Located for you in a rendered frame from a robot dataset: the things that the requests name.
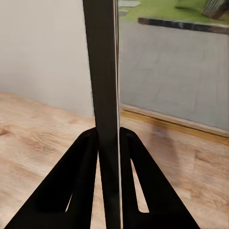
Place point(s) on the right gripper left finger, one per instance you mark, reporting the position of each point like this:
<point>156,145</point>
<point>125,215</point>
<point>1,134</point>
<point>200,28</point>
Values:
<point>64,199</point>

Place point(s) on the poster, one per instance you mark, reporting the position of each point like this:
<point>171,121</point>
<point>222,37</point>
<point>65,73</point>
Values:
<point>102,33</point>

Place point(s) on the fixed window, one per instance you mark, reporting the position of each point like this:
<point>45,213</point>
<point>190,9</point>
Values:
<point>174,65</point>

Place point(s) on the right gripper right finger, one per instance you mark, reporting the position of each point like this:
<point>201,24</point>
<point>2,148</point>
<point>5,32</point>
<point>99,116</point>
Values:
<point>166,209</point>

